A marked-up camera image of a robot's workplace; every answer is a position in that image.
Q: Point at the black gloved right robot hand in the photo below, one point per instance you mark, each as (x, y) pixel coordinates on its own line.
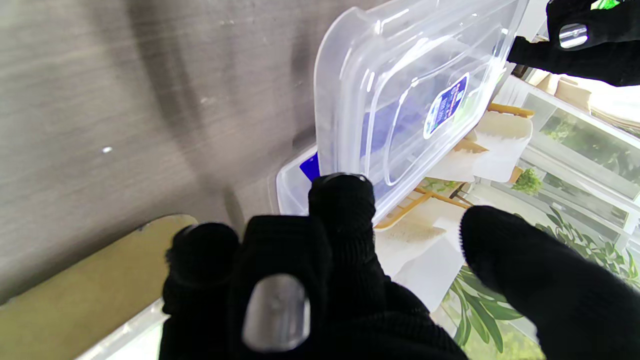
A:
(310, 250)

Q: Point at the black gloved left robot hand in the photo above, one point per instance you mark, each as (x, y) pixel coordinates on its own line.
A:
(610, 50)

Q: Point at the clear container with blue clips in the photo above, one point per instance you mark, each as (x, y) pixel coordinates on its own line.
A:
(292, 190)

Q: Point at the clear lid with blue sticker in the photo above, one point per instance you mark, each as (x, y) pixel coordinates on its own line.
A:
(380, 75)

